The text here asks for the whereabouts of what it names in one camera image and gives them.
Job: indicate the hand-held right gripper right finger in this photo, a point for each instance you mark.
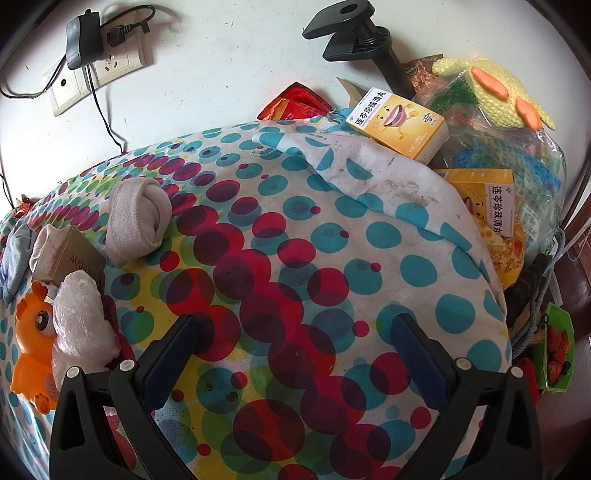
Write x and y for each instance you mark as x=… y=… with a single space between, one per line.
x=420 y=364

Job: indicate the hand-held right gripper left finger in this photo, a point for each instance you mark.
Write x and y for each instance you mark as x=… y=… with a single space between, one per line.
x=171 y=360

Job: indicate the white plastic bag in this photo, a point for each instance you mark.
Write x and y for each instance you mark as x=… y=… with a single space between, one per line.
x=78 y=318

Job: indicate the orange plastic chick toy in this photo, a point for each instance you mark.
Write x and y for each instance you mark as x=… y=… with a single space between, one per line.
x=32 y=337

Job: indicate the beige sock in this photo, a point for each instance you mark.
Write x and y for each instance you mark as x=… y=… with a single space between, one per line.
x=136 y=221

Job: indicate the tan cardboard box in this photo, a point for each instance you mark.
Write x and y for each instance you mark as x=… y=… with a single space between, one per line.
x=69 y=258

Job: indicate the blue-grey sock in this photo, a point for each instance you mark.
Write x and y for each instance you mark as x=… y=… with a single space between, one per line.
x=16 y=258

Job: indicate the yellow snack bag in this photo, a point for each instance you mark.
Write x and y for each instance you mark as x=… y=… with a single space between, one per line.
x=508 y=258

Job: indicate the green strawberry package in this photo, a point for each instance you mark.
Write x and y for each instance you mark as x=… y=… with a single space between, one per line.
x=558 y=346

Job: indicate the small white sock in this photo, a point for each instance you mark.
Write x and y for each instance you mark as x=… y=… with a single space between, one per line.
x=40 y=247

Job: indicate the yellow medicine box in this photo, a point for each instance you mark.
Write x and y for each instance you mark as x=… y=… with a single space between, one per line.
x=489 y=203
x=401 y=127

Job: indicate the polka dot printed blanket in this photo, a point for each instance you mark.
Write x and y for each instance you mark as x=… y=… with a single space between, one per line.
x=286 y=221

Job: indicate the red candy wrapper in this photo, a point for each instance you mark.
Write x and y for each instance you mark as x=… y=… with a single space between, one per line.
x=21 y=208

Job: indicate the clear plastic bag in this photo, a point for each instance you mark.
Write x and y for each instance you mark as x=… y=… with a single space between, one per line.
x=535 y=184

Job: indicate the blue knitted item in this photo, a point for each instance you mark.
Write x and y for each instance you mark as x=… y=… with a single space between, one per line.
x=521 y=161

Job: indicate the red foil packet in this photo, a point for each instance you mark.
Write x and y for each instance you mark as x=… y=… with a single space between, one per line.
x=298 y=104

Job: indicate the yellow crochet duck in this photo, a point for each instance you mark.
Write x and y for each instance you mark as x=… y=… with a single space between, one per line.
x=503 y=90

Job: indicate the brown snack packet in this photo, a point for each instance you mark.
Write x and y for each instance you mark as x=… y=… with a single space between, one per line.
x=422 y=71

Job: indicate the white power outlet plate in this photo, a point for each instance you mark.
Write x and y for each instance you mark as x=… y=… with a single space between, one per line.
x=122 y=55

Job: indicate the black power adapter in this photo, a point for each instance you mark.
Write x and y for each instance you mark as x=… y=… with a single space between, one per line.
x=83 y=39

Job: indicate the black clamp stand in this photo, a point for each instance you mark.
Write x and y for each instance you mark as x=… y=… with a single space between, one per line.
x=360 y=37

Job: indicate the black wall plug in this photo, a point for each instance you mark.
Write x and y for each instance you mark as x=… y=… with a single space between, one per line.
x=117 y=37

